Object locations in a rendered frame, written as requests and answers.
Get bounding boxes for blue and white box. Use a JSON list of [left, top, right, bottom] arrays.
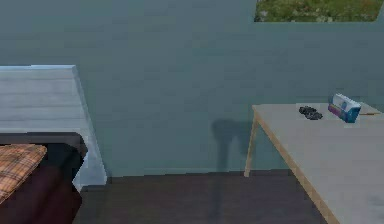
[[327, 93, 362, 124]]

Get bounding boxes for black binoculars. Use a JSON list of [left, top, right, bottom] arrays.
[[298, 105, 324, 121]]

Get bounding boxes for window with green view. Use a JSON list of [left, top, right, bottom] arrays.
[[253, 0, 384, 23]]

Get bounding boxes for orange plaid pillow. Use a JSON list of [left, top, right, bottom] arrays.
[[0, 143, 48, 204]]

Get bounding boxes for grey table with wooden legs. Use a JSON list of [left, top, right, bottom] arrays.
[[243, 101, 384, 224]]

